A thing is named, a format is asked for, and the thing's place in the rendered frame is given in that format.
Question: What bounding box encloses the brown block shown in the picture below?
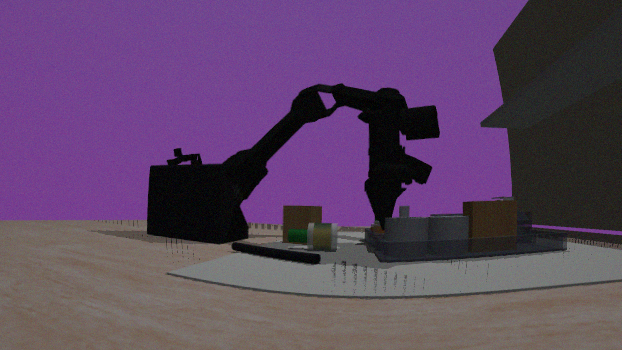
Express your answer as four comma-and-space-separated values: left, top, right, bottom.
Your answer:
462, 200, 517, 238

